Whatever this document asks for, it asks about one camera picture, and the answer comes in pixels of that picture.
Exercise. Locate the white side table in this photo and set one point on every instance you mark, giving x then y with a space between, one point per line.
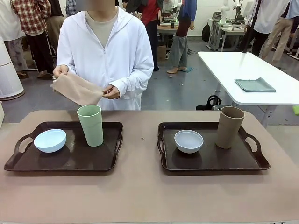
233 67

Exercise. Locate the black stand pole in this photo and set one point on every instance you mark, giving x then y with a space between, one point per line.
251 30

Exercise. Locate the person's right forearm white sleeve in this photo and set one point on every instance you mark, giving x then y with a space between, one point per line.
61 61

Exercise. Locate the tall brown plastic cup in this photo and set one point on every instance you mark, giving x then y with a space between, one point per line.
227 133

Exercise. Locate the tall green plastic cup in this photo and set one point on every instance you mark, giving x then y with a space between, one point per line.
93 130

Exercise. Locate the person's left hand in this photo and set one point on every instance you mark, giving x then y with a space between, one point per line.
112 92

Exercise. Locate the light blue plastic bowl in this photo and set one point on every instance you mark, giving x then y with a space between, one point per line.
50 142

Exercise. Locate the person in red top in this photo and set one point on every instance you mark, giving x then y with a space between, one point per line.
150 11

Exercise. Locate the person's right hand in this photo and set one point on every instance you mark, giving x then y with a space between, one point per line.
61 70

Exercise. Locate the grey white plastic bowl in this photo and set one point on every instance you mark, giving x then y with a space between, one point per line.
189 148

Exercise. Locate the person's left forearm white sleeve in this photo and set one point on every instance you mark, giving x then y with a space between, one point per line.
133 82

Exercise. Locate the person in white shirt grey trousers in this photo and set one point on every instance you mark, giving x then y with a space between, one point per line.
7 23

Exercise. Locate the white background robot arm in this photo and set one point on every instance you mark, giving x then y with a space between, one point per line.
225 10

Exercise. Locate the person in blue top grey trousers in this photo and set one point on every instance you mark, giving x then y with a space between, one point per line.
178 51

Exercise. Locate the grey background desk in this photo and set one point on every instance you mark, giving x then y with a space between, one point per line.
224 29

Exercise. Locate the cream cabinet edge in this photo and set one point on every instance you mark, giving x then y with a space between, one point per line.
1 115

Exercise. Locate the cardboard box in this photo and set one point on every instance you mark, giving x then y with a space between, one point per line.
161 53

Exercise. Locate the person in red plaid shirt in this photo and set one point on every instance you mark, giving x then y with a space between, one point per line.
30 14

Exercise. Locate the black hanging backpack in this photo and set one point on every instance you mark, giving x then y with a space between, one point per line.
206 31

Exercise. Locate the dark brown serving tray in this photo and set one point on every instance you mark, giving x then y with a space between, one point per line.
70 161
210 161

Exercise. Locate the person in white hoodie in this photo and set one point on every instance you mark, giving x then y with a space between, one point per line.
88 58

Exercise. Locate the teal cloth mat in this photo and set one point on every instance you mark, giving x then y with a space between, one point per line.
254 85

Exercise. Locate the person in blue plaid shirt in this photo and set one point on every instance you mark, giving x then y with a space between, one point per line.
70 5

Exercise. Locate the beige cloth mat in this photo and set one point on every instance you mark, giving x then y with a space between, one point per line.
79 91

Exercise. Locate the person in white shirt khaki trousers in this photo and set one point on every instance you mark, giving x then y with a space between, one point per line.
278 35

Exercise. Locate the black bag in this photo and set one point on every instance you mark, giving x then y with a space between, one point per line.
205 107

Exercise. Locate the person in light blue shirt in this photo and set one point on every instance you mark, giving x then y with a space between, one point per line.
293 8

